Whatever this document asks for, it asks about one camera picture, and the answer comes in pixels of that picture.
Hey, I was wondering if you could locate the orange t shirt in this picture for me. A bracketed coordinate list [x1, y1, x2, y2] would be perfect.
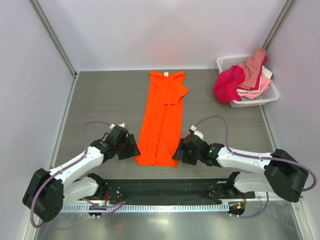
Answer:
[134, 71, 189, 167]

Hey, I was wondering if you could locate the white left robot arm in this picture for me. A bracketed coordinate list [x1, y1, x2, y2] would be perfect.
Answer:
[22, 123, 141, 228]

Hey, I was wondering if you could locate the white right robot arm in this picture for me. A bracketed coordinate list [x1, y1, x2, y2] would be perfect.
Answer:
[172, 132, 309, 203]

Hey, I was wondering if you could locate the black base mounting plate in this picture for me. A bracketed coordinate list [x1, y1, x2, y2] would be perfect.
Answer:
[84, 178, 256, 206]

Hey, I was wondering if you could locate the magenta t shirt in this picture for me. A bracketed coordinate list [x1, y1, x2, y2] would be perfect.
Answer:
[213, 65, 245, 104]

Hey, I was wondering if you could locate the white perforated plastic basket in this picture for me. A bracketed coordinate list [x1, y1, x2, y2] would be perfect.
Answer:
[216, 54, 280, 108]

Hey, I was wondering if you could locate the light pink t shirt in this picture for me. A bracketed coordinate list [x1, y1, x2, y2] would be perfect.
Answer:
[237, 74, 271, 100]

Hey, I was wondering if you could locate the salmon pink t shirt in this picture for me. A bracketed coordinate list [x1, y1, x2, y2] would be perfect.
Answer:
[238, 48, 268, 90]

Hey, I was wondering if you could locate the white folded t shirt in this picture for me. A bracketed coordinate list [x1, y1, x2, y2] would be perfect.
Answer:
[261, 65, 273, 80]

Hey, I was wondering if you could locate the white slotted cable duct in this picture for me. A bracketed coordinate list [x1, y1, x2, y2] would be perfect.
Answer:
[61, 201, 230, 214]

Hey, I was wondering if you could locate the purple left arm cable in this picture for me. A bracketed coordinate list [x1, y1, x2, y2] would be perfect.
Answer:
[29, 120, 127, 229]

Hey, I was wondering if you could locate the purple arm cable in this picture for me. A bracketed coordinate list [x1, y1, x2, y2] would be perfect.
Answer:
[189, 114, 318, 220]
[29, 120, 127, 229]

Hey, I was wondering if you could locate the aluminium rail frame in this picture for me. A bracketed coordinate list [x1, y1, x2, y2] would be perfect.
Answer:
[30, 179, 305, 204]

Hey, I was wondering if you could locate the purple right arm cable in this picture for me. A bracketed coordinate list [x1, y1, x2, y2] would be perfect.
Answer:
[189, 114, 318, 220]

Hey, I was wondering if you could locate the left aluminium corner post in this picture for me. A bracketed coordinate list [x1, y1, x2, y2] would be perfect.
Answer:
[29, 0, 79, 79]

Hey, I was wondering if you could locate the aluminium corner post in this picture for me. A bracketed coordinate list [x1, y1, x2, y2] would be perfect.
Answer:
[261, 0, 297, 50]
[29, 0, 79, 79]

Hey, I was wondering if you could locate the right aluminium corner post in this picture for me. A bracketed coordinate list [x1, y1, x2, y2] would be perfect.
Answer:
[261, 0, 297, 50]

